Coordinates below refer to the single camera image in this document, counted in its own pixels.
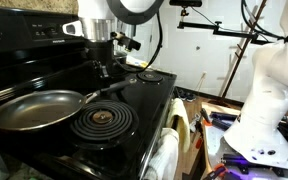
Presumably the small front right burner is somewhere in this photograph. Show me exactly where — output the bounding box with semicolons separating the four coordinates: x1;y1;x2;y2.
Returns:
137;72;163;83

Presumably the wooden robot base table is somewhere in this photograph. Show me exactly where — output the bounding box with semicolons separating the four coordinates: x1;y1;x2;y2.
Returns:
202;102;288;180

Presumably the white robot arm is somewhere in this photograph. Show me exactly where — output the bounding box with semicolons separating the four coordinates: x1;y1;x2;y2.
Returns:
62;0;288;169

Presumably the black electric stove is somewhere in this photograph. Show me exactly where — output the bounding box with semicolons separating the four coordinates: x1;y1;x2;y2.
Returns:
0;7;176;180

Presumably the wooden ladder frame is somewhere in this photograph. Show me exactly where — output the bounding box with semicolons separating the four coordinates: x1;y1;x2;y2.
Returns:
220;0;267;100

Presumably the yellow dish towel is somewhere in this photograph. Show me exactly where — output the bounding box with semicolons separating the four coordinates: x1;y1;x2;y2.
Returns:
166;98;190;153

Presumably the small steel pot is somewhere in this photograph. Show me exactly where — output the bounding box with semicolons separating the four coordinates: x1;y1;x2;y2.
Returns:
114;50;127;64

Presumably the black camera stand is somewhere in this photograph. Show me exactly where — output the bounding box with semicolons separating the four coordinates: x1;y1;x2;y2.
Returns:
169;0;268;45

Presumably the white dish towel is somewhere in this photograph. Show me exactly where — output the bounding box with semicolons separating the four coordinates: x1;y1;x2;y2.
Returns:
143;128;179;180

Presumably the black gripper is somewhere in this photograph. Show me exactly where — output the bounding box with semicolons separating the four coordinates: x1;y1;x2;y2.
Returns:
85;40;113;79

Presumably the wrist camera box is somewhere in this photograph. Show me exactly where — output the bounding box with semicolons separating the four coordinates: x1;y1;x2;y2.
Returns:
111;32;141;51

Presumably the pair of shoes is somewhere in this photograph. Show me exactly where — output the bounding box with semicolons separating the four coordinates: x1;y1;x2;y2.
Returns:
178;90;196;102

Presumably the black frying pan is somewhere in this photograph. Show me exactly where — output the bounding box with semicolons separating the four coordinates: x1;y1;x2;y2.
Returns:
0;79;137;131

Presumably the black orange clamp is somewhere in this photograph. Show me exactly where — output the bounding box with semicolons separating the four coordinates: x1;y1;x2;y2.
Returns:
200;108;212;126

